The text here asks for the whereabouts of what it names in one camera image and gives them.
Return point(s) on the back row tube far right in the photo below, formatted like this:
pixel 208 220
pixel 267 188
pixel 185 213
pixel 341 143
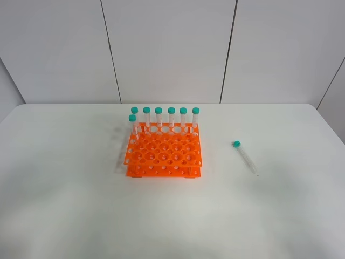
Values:
pixel 195 114

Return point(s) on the green capped test tube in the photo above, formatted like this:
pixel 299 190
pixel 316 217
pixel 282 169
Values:
pixel 237 145

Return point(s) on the orange test tube rack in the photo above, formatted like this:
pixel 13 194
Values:
pixel 164 151

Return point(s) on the second row left tube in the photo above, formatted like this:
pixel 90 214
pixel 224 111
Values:
pixel 132 118

